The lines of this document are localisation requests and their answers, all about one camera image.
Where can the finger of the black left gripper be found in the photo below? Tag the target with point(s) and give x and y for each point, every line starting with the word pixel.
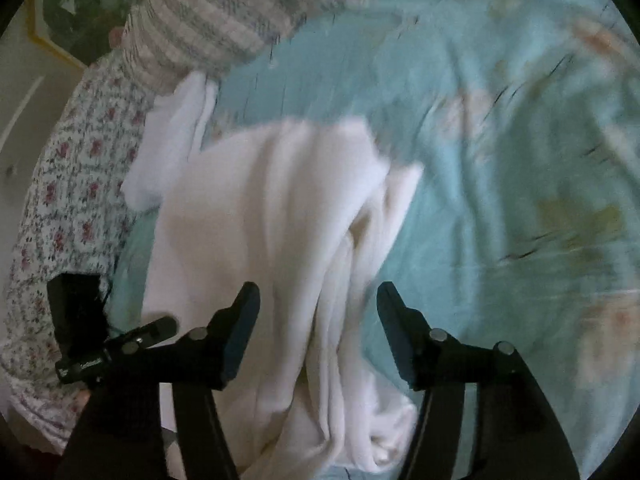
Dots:
pixel 141 338

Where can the person's left hand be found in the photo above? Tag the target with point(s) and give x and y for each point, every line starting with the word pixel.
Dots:
pixel 81 400

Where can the cream zip-up hoodie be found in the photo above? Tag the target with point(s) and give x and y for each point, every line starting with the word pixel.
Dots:
pixel 308 213

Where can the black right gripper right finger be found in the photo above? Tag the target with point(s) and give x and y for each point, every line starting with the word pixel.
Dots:
pixel 516 434

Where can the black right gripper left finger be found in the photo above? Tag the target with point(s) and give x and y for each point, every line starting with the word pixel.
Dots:
pixel 119 435

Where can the plaid checked pillow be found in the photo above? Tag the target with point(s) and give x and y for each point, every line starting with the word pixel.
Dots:
pixel 164 40

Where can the pink floral quilt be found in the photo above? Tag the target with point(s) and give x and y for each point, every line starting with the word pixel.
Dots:
pixel 74 220

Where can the white folded towel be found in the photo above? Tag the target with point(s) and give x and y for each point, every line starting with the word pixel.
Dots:
pixel 173 132

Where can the green landscape wall picture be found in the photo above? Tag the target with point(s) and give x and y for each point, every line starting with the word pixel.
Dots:
pixel 76 30

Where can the teal floral bed sheet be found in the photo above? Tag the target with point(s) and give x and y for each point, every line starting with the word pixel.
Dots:
pixel 525 116

